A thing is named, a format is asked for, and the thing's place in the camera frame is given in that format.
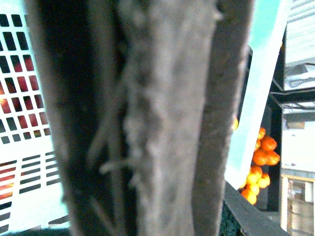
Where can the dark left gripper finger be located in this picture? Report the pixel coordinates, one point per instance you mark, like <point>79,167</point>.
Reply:
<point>240,218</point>

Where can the brown basket handle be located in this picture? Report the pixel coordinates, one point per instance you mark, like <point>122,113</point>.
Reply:
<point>140,97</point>

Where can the teal plastic basket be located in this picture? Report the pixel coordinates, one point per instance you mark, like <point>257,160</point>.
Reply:
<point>42,208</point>

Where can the red apples under basket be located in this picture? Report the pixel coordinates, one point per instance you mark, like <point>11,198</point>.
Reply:
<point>24,129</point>

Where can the pile of oranges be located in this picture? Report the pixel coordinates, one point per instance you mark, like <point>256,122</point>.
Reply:
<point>265,155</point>

